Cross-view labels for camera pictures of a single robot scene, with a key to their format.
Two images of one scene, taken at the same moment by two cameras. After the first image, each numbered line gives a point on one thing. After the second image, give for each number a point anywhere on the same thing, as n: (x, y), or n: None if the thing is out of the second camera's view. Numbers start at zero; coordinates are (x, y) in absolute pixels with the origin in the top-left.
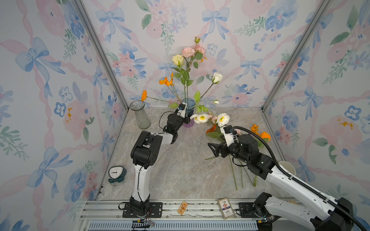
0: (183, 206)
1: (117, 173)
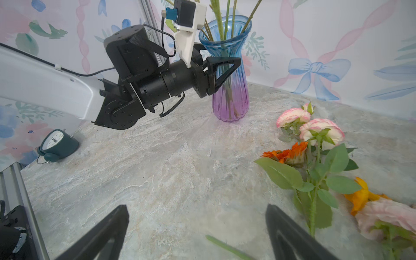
0: None
1: (56, 144)
